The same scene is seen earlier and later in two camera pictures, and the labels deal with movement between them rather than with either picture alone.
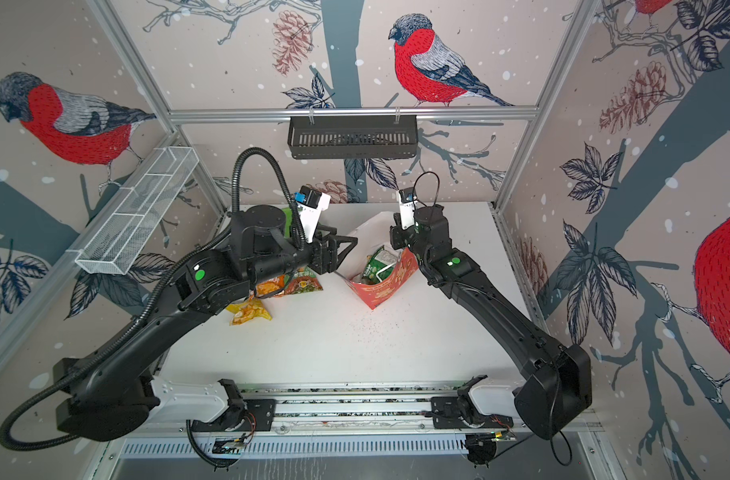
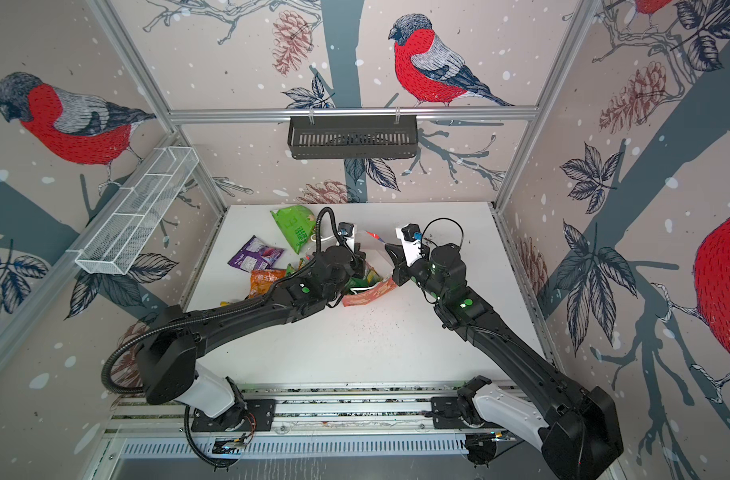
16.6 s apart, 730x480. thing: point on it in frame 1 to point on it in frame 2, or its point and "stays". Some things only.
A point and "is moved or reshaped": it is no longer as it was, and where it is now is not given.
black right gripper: [399, 240] to [404, 271]
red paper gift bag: [372, 235] is moved or reshaped
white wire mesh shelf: [126, 225] stays
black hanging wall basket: [352, 139] stays
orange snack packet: [270, 287] stays
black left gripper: [333, 259] to [358, 261]
